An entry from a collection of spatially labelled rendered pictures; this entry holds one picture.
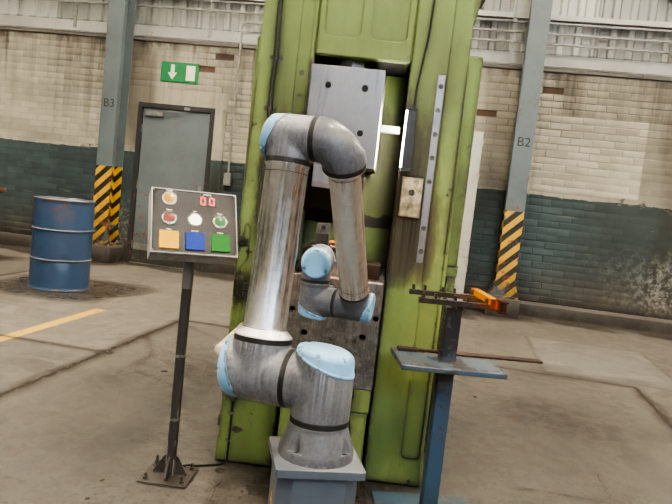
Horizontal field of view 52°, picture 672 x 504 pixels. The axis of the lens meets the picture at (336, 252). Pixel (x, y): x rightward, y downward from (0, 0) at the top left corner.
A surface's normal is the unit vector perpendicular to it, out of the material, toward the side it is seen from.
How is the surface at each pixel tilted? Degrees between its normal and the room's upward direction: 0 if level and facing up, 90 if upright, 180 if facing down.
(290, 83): 90
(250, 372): 84
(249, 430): 90
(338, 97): 90
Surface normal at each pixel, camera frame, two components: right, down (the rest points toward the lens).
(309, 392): -0.29, 0.06
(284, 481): -0.58, 0.01
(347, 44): -0.07, 0.08
